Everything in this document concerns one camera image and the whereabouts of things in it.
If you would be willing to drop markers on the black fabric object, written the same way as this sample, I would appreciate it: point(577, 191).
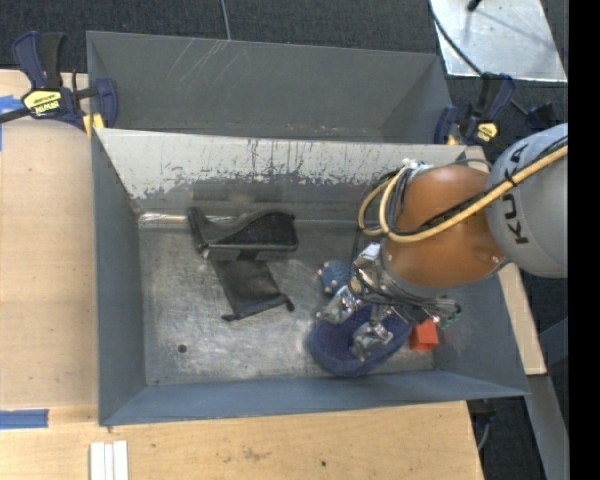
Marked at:
point(260, 235)

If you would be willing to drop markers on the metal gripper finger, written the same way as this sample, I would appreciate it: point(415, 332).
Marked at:
point(371, 337)
point(339, 308)

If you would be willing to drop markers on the dark blue fabric shoe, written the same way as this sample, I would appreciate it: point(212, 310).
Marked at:
point(335, 350)

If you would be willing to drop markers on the grey metal bin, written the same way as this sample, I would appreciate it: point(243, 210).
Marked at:
point(190, 328)

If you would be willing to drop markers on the orange-red block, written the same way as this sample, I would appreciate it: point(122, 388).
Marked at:
point(424, 337)

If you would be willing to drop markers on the blue dotted toy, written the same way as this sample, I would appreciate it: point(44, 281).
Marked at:
point(334, 274)

